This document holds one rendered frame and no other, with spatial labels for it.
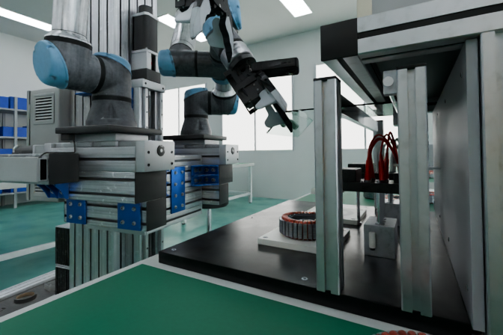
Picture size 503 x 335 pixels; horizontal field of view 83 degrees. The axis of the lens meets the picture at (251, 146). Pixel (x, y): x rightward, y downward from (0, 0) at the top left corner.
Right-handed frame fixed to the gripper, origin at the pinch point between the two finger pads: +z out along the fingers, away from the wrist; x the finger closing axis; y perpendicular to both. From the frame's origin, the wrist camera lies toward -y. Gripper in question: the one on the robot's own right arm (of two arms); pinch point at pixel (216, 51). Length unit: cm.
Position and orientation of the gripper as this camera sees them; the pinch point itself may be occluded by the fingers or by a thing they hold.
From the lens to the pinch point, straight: 59.1
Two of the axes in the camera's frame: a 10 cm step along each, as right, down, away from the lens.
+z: 0.1, 10.0, -0.2
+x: -3.7, -0.1, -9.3
